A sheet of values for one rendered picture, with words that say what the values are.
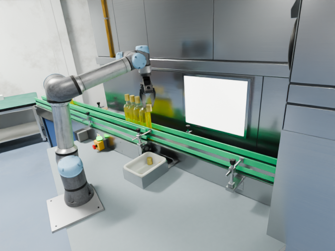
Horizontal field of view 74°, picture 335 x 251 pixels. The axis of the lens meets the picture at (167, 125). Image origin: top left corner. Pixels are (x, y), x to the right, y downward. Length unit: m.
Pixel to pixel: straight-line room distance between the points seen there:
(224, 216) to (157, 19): 1.19
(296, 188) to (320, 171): 0.11
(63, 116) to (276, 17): 1.10
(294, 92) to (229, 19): 0.60
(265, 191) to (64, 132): 1.05
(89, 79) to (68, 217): 0.68
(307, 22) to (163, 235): 0.93
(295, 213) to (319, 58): 0.55
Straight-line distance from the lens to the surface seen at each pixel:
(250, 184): 1.22
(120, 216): 1.20
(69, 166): 1.22
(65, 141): 1.30
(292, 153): 0.87
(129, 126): 1.64
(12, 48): 4.86
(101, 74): 1.11
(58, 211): 1.33
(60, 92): 1.10
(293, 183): 0.93
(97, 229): 1.18
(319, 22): 0.76
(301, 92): 0.79
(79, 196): 1.29
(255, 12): 1.21
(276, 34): 1.18
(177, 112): 1.52
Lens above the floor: 1.58
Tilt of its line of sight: 23 degrees down
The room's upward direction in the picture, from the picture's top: 5 degrees counter-clockwise
